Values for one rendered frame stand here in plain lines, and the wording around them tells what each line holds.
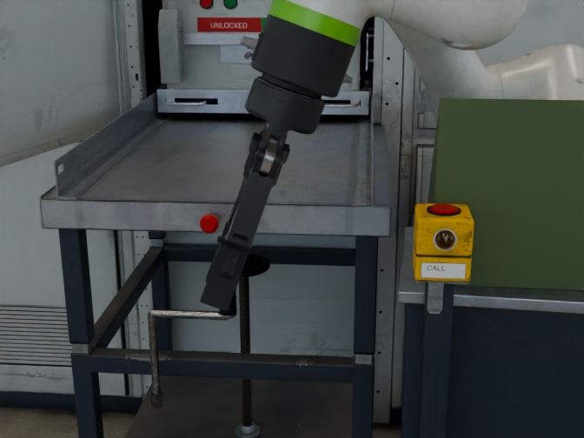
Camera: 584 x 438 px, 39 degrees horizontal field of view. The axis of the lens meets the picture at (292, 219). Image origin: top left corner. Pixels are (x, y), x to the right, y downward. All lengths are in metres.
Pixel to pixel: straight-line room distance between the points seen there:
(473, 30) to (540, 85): 0.73
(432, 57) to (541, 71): 0.23
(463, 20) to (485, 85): 0.73
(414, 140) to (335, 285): 0.44
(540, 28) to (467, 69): 0.65
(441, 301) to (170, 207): 0.51
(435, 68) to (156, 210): 0.54
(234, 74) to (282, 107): 1.33
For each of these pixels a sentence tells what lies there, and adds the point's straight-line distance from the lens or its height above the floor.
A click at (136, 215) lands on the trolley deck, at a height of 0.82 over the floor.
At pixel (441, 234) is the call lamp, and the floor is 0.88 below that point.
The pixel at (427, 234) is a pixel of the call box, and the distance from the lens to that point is 1.21.
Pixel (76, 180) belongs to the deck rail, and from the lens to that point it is 1.62.
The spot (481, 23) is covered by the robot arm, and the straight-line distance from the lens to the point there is 0.78.
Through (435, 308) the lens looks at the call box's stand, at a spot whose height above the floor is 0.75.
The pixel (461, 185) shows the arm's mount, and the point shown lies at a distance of 1.31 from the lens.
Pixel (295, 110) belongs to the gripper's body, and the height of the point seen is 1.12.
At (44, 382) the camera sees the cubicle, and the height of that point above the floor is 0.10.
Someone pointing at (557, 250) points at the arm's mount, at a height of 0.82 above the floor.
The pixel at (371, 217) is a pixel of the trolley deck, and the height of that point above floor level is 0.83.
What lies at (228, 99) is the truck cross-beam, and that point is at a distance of 2.14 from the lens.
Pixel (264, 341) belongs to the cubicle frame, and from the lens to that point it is 2.30.
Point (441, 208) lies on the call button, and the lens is 1.23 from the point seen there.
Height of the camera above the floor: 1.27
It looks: 18 degrees down
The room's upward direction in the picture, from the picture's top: straight up
